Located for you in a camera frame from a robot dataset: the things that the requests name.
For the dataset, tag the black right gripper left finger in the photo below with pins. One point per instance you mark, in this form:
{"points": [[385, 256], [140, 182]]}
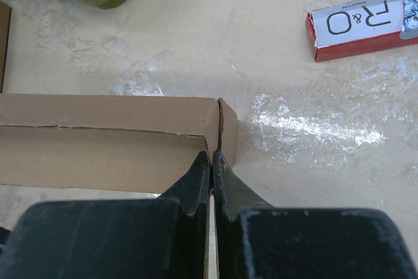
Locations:
{"points": [[164, 237]]}

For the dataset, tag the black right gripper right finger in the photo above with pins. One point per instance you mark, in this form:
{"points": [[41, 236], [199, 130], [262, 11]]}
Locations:
{"points": [[258, 240]]}

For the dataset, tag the red white snack packet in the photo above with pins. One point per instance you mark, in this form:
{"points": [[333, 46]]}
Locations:
{"points": [[361, 27]]}

